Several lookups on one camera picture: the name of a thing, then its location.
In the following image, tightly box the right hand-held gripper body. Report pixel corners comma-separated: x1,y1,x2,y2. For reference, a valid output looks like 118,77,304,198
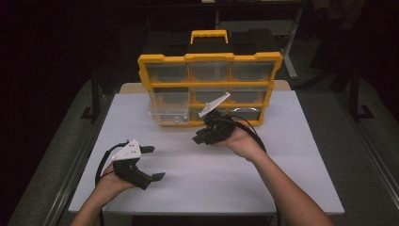
197,91,237,146

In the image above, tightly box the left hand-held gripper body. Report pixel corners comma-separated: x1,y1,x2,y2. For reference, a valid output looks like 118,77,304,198
111,138,153,191

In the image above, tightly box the clear plastic parts drawer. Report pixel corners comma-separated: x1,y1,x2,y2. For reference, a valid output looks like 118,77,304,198
148,105,192,124

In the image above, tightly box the yellow and black organizer cabinet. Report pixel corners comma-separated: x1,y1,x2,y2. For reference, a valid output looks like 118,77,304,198
136,28,284,128

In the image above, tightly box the person's left hand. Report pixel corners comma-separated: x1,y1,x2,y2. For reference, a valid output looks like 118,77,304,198
94,162,136,202

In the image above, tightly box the person's right hand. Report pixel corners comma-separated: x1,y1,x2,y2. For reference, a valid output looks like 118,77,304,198
210,124,268,164

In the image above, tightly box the grid of clear small drawers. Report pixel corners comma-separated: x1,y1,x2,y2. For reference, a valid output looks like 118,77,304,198
145,61,276,122

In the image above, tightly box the black metal stand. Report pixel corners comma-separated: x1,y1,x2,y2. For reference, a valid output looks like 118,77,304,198
80,67,102,121
348,62,375,122

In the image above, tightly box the left hand-held gripper black cable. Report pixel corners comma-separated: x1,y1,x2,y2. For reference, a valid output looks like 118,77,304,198
94,140,130,226

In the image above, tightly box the hand-held gripper black cable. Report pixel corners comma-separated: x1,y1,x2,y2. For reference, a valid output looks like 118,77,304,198
215,114,280,226
94,140,130,226

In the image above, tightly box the right hand-held gripper black cable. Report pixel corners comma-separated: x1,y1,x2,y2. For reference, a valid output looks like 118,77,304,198
215,114,280,226

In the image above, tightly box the grey metal rail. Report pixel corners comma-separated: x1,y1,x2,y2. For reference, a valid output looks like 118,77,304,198
334,92,399,200
41,93,115,226

